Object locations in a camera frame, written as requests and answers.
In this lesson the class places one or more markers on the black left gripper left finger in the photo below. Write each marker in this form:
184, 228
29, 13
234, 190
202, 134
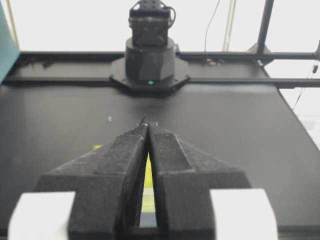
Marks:
108, 183

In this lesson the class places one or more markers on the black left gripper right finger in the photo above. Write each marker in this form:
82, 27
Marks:
183, 176

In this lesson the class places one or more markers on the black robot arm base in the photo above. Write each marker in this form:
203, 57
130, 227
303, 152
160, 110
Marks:
150, 63

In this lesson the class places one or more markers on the yellow towel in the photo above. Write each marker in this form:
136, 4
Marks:
148, 172

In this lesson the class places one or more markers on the teal panel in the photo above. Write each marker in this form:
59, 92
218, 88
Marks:
9, 51

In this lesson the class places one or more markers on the black aluminium frame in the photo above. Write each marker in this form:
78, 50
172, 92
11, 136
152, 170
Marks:
93, 68

